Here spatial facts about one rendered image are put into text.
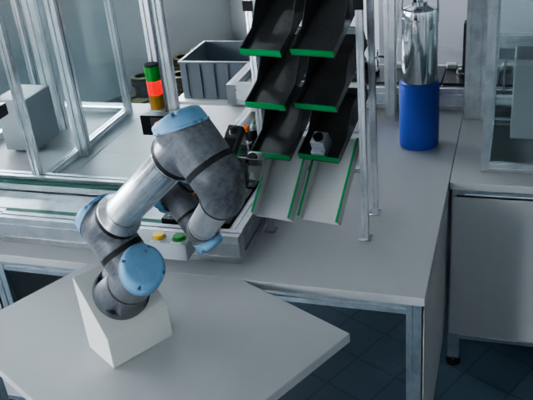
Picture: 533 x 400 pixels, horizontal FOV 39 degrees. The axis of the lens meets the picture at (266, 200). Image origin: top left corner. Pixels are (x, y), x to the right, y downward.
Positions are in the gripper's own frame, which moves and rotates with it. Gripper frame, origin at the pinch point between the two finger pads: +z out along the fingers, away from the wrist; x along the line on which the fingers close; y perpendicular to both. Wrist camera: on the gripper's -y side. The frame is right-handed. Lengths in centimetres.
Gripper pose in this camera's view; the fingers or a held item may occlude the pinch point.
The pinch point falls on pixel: (254, 159)
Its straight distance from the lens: 217.4
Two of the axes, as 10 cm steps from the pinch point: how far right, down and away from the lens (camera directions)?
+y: -1.1, 9.9, 1.1
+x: 8.9, 1.5, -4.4
